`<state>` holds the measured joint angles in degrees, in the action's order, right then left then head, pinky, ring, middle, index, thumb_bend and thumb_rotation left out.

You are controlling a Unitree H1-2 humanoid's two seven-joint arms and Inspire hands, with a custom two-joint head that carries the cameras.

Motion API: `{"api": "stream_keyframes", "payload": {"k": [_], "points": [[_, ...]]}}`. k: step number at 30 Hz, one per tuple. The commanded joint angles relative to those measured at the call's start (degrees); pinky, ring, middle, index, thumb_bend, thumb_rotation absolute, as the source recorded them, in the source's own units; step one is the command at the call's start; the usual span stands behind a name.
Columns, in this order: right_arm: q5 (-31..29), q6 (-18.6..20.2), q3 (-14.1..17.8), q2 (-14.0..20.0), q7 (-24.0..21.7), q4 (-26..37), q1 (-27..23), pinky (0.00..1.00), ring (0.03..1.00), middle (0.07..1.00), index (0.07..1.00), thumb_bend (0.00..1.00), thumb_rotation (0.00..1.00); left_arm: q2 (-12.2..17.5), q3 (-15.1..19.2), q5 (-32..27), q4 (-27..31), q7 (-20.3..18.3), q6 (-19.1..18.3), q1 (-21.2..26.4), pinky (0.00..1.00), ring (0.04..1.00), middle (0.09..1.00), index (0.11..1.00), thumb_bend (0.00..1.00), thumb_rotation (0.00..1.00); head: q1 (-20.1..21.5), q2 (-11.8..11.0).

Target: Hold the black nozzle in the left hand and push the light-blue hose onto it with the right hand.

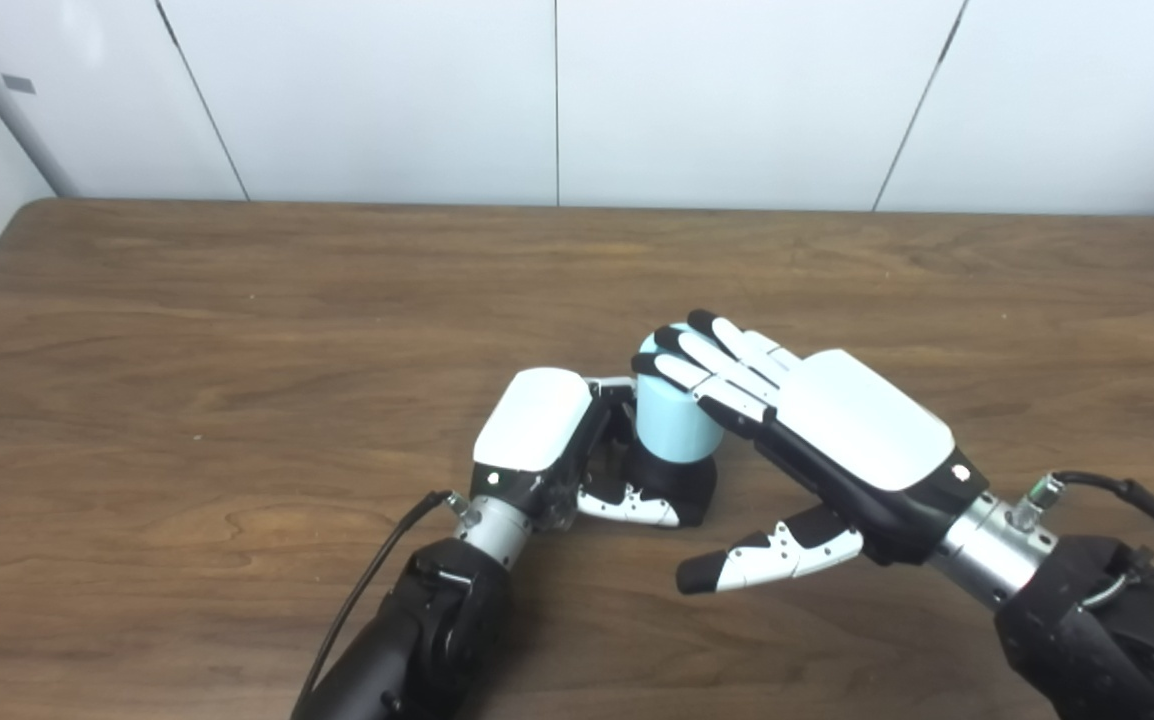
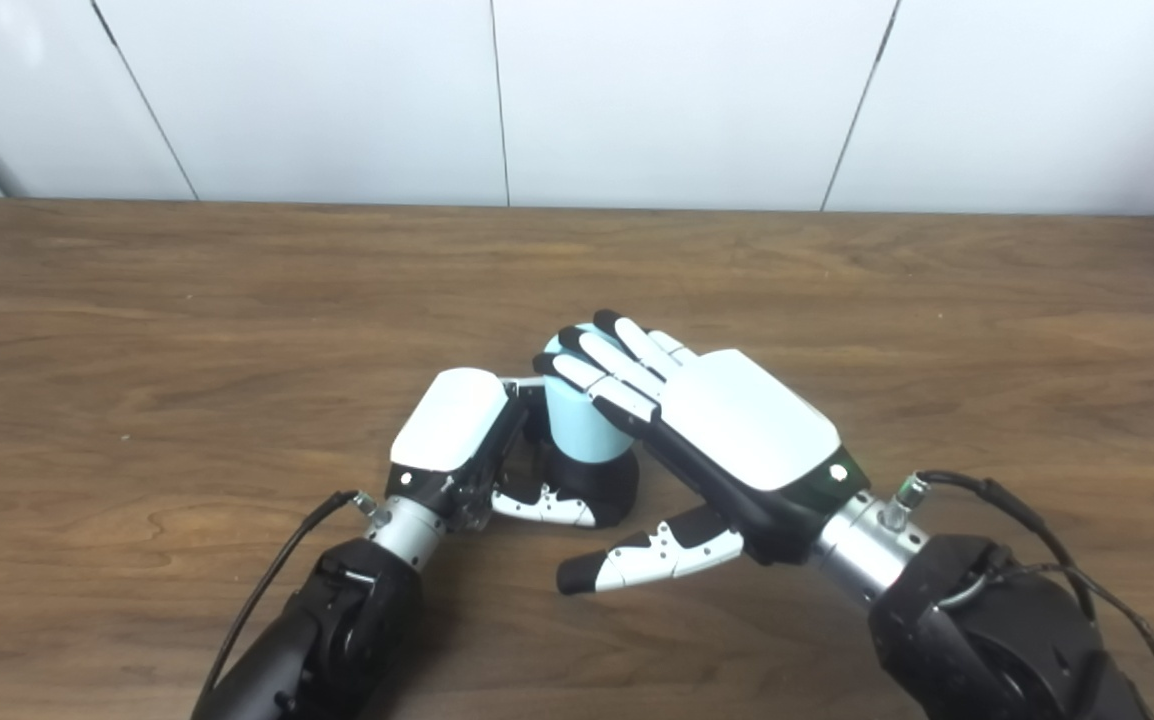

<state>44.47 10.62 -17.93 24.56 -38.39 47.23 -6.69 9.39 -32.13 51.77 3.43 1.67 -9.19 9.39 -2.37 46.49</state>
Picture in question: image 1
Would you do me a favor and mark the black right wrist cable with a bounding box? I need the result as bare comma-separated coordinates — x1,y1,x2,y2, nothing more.
1012,470,1154,601

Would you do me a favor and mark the light blue cylinder cup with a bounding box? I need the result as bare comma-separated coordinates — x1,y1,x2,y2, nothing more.
634,322,728,464

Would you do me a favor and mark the black and white left hand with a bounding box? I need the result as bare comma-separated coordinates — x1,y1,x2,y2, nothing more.
470,367,683,531

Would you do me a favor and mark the black funnel-shaped nozzle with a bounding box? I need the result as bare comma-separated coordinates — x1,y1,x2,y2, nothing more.
620,440,718,528

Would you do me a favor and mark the black and white right hand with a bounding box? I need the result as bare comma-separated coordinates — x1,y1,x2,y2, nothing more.
631,308,991,596

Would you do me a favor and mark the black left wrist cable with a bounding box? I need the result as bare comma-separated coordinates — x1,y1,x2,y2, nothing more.
292,488,478,720

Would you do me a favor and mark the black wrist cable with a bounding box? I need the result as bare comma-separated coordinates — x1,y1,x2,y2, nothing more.
1012,470,1154,601
292,488,478,720

